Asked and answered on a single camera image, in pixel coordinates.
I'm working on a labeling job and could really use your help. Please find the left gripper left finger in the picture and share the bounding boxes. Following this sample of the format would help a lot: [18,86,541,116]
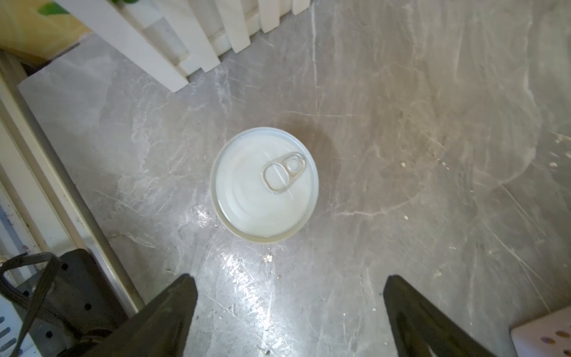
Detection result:
[86,274,198,356]

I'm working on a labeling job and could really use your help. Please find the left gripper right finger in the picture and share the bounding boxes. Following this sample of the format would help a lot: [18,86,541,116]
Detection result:
[383,275,493,356]

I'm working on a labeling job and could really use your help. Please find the purple plastic basket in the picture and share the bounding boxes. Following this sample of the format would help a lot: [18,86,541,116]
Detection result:
[511,306,571,357]

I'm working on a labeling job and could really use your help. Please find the pull-tab can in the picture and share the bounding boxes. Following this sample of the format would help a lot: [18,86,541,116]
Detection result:
[210,127,319,243]

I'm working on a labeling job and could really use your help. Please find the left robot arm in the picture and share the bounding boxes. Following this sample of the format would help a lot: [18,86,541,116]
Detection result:
[1,249,489,356]

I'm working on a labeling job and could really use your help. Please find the flower pot white fence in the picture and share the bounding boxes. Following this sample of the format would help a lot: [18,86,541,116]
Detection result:
[57,1,310,92]

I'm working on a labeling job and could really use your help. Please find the aluminium rail frame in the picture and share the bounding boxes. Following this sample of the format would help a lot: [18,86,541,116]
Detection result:
[0,48,146,357]

